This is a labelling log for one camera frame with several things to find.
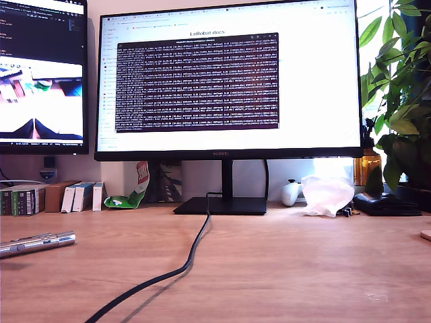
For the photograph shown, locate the thick black power cable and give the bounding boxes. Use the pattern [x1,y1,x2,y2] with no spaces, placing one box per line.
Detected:
[84,191,223,323]

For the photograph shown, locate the dark patterned card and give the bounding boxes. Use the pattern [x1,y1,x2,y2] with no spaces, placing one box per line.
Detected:
[147,160,183,203]

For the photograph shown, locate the green leafy houseplant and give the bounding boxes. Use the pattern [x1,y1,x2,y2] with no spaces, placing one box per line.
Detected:
[359,0,431,192]

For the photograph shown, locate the thin white cable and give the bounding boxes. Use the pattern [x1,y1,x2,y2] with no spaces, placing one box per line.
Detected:
[0,178,44,186]

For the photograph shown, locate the dark printed box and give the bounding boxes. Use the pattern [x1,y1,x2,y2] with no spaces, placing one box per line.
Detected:
[0,189,13,217]

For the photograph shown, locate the blue shield badge device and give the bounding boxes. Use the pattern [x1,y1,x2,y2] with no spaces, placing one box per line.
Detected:
[38,168,58,184]

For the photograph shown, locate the wide Huawei computer monitor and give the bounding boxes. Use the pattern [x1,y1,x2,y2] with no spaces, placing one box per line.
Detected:
[94,0,366,215]

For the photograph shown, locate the white game controller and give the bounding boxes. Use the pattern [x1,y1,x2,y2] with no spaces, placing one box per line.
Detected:
[281,178,304,207]

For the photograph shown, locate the black rectangular plant pot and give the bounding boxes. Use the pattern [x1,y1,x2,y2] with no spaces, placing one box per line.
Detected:
[393,183,431,211]

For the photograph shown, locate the white crumpled plastic bag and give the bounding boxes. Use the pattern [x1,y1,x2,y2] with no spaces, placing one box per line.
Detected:
[300,174,356,218]

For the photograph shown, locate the amber glass pump bottle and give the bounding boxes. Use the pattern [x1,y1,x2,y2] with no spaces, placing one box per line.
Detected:
[353,117,383,188]

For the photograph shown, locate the green printed box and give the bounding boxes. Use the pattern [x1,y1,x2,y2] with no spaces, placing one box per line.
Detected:
[11,188,36,217]

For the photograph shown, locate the thin black monitor cable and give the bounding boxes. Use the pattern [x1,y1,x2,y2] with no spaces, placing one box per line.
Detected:
[263,158,271,203]

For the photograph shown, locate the computer monitor with dark editor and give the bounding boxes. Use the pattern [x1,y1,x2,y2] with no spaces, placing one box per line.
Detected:
[0,0,90,155]

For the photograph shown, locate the white and blue box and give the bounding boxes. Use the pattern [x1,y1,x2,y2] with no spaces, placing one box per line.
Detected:
[72,182,96,213]
[92,181,106,212]
[60,184,82,213]

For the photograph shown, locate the green and red snack bag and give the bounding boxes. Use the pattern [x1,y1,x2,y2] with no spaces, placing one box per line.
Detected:
[102,160,151,210]

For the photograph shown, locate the black leather wallet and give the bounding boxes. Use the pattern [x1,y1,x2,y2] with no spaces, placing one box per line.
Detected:
[352,192,424,217]

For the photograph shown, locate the silver metallic laser pointer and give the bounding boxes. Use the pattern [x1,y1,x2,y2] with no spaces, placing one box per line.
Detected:
[0,230,77,260]

